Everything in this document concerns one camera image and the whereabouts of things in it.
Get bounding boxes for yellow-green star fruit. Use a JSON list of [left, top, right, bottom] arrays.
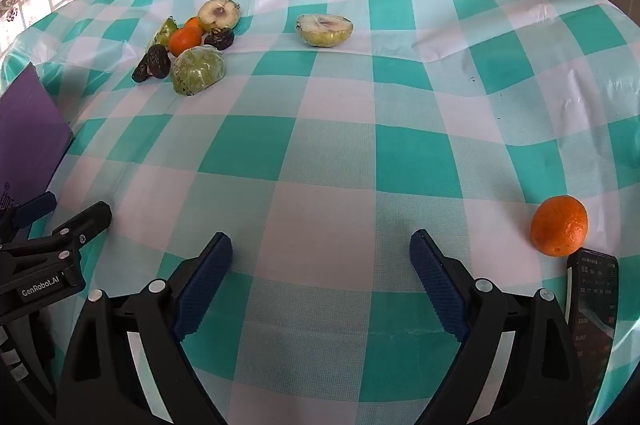
[[152, 18, 179, 47]]

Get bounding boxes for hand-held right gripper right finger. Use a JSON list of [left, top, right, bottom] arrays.
[[410, 229, 587, 425]]

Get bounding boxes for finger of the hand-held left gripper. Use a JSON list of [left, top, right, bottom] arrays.
[[27, 201, 113, 275], [0, 192, 57, 242]]

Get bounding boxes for teal white checked tablecloth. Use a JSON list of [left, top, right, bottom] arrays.
[[0, 0, 640, 425]]

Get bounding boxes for wrapped bumpy green fruit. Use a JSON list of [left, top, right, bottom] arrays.
[[170, 45, 227, 97]]

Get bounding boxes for black remote control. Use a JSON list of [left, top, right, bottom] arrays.
[[566, 248, 620, 422]]

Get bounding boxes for purple box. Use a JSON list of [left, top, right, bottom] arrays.
[[0, 62, 74, 212]]

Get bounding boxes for large orange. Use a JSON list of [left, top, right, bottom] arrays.
[[530, 195, 589, 257]]

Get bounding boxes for wrapped pale fruit half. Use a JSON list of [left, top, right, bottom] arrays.
[[197, 0, 241, 32], [295, 14, 354, 48]]

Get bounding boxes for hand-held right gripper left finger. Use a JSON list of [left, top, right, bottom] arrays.
[[57, 232, 234, 425]]

